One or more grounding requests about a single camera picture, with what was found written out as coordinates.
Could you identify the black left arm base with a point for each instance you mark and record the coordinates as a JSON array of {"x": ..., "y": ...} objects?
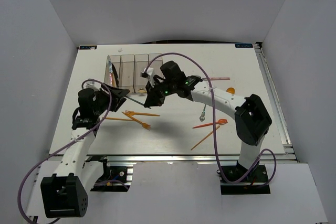
[{"x": 105, "y": 176}]

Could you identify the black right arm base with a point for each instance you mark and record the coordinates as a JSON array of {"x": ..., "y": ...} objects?
[{"x": 252, "y": 184}]

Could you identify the gold spoon ornate handle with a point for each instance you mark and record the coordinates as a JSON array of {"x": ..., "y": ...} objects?
[{"x": 202, "y": 116}]

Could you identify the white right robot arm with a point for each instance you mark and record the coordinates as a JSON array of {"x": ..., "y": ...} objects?
[{"x": 251, "y": 117}]

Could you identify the black XDOF label right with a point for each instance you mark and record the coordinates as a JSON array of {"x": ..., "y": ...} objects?
[{"x": 244, "y": 45}]

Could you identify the clear four-slot utensil organizer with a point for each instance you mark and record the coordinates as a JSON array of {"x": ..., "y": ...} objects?
[{"x": 129, "y": 68}]

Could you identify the aluminium frame rail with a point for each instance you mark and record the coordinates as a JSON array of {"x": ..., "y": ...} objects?
[{"x": 289, "y": 156}]

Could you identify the white front panel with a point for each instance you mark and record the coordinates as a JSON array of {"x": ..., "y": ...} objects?
[{"x": 190, "y": 193}]

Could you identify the black knife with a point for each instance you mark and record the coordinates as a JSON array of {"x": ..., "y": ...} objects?
[{"x": 114, "y": 70}]

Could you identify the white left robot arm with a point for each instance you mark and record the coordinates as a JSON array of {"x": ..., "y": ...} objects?
[{"x": 65, "y": 192}]

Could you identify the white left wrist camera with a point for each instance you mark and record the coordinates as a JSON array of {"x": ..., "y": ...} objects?
[{"x": 89, "y": 84}]

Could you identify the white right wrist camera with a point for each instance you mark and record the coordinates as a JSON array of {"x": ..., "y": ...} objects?
[{"x": 148, "y": 73}]

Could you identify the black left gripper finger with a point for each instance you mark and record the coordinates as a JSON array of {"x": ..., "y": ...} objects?
[
  {"x": 118, "y": 95},
  {"x": 117, "y": 103}
]

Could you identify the black XDOF label left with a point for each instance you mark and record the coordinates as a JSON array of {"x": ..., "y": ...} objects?
[{"x": 88, "y": 47}]

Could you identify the orange plastic spoon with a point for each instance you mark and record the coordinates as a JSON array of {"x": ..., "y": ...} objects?
[{"x": 231, "y": 90}]

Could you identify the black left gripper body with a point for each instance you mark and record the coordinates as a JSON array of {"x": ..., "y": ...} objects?
[{"x": 103, "y": 102}]

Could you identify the red-orange plastic fork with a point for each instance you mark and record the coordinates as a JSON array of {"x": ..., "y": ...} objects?
[{"x": 219, "y": 122}]

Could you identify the orange plastic knife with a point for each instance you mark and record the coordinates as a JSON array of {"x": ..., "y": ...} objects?
[{"x": 114, "y": 79}]

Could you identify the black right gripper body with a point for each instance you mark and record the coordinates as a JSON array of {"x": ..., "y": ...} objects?
[{"x": 164, "y": 89}]

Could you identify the orange fork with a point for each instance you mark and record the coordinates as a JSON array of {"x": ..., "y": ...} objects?
[
  {"x": 144, "y": 125},
  {"x": 132, "y": 113}
]

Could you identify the teal plastic knife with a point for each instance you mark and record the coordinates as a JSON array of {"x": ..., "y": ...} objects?
[{"x": 137, "y": 102}]

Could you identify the black xdof label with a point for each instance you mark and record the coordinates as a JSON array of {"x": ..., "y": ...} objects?
[
  {"x": 88, "y": 47},
  {"x": 244, "y": 45}
]

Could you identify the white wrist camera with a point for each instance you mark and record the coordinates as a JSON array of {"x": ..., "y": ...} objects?
[
  {"x": 89, "y": 84},
  {"x": 148, "y": 73}
]

